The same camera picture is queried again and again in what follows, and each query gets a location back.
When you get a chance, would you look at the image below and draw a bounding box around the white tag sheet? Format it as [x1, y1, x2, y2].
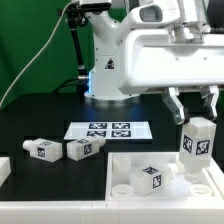
[64, 121, 152, 140]

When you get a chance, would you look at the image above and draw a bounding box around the black cable at base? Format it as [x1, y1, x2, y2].
[52, 79, 89, 94]

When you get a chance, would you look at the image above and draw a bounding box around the white left wall block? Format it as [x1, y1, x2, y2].
[0, 157, 11, 187]

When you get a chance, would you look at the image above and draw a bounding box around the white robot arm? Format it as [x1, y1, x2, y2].
[86, 0, 224, 124]

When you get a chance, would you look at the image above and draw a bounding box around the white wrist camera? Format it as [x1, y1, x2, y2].
[126, 0, 180, 29]

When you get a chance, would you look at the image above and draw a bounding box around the white cable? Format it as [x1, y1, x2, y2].
[0, 0, 78, 109]

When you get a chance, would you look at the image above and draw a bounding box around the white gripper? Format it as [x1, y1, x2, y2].
[116, 29, 224, 125]

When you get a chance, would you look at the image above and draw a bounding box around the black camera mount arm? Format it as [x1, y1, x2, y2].
[57, 0, 113, 81]

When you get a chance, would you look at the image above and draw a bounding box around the white front wall rail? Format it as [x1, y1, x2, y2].
[0, 200, 224, 224]

